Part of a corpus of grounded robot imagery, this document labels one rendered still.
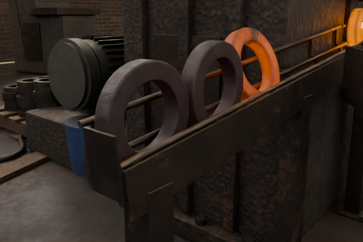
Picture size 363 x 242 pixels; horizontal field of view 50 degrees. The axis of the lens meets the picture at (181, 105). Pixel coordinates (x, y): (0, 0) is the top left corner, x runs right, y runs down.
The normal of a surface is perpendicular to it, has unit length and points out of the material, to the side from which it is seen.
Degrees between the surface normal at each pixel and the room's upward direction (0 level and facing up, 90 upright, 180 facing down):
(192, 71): 62
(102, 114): 78
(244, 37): 70
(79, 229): 0
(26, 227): 0
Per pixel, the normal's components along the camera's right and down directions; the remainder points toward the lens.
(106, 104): -0.60, -0.22
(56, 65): -0.66, 0.17
